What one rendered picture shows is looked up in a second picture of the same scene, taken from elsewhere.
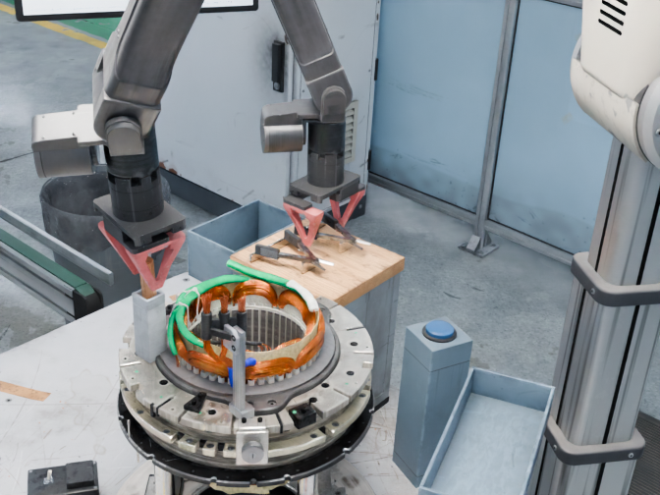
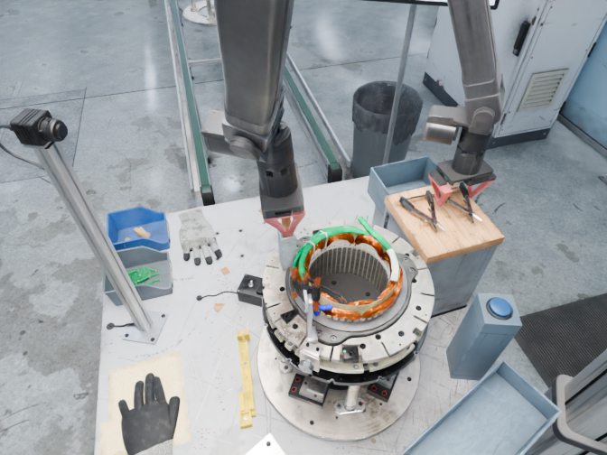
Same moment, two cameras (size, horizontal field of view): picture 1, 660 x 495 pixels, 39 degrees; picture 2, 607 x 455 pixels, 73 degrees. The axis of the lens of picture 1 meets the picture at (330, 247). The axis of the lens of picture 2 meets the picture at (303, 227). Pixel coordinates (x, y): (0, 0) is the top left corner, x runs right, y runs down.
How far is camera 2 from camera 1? 0.56 m
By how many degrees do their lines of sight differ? 32
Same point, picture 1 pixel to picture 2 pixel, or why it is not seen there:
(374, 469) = (431, 352)
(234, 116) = not seen: hidden behind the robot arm
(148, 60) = (245, 104)
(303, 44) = (471, 69)
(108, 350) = (324, 209)
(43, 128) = (210, 122)
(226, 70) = not seen: hidden behind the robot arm
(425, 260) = (571, 179)
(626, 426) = not seen: outside the picture
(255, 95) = (500, 54)
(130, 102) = (242, 129)
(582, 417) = (584, 422)
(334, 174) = (470, 167)
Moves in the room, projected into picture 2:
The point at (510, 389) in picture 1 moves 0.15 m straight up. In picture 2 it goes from (525, 389) to (567, 347)
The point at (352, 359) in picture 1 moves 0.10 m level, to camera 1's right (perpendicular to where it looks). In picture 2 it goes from (408, 322) to (465, 352)
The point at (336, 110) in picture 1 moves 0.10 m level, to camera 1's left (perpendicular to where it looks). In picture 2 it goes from (482, 126) to (430, 109)
